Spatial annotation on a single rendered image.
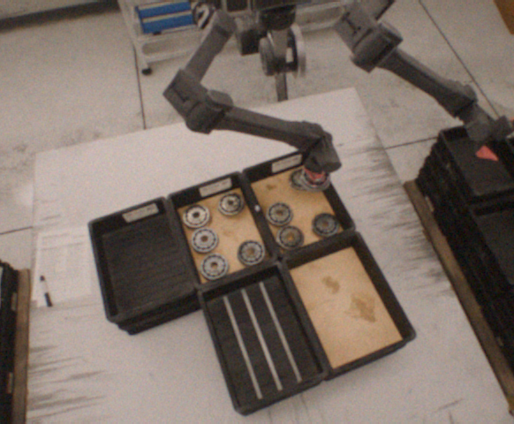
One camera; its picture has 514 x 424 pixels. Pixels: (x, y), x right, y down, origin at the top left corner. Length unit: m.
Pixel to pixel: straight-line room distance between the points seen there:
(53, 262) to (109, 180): 0.43
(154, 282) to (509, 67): 3.04
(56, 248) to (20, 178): 1.33
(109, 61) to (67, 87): 0.39
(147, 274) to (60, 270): 0.43
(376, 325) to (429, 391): 0.29
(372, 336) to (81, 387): 1.03
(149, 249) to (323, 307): 0.68
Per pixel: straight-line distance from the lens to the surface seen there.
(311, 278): 1.51
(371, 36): 1.06
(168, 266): 1.58
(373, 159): 1.96
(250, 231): 1.58
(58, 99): 3.55
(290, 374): 1.43
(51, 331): 1.80
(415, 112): 3.18
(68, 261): 1.87
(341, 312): 1.49
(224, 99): 1.00
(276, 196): 1.65
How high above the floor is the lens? 2.25
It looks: 61 degrees down
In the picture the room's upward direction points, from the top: 5 degrees counter-clockwise
